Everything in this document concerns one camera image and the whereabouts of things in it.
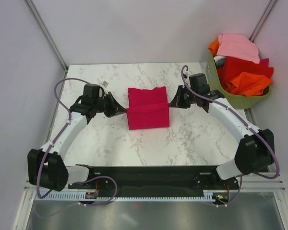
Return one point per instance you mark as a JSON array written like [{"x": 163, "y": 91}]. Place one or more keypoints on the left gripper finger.
[
  {"x": 114, "y": 106},
  {"x": 112, "y": 113}
]

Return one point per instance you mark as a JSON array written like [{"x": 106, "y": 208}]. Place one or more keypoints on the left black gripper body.
[{"x": 100, "y": 105}]

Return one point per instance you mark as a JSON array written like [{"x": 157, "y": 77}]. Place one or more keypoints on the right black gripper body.
[{"x": 189, "y": 98}]

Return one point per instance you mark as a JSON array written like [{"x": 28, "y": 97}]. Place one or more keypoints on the magenta t shirt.
[{"x": 148, "y": 108}]

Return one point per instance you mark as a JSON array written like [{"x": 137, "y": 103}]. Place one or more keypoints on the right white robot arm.
[{"x": 256, "y": 147}]

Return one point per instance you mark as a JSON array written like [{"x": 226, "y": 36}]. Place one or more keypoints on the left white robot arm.
[{"x": 46, "y": 166}]

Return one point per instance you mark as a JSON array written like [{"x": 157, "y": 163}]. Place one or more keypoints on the white grey cloth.
[{"x": 219, "y": 61}]

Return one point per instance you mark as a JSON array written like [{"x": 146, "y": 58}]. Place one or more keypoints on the red t shirt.
[{"x": 234, "y": 66}]

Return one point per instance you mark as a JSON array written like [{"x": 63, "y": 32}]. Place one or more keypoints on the dark orange t shirt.
[{"x": 213, "y": 47}]

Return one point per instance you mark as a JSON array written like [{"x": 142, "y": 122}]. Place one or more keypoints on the green laundry basket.
[{"x": 236, "y": 101}]

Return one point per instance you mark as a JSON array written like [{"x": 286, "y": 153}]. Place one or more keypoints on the pink t shirt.
[{"x": 238, "y": 46}]

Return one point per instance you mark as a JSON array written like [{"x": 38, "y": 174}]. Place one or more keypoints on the crimson t shirt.
[{"x": 264, "y": 62}]

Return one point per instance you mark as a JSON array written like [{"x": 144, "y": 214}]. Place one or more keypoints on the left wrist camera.
[{"x": 105, "y": 84}]

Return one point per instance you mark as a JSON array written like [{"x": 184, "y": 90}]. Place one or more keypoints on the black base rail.
[{"x": 155, "y": 180}]

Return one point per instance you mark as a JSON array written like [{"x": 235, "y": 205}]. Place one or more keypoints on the white cable duct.
[{"x": 92, "y": 195}]

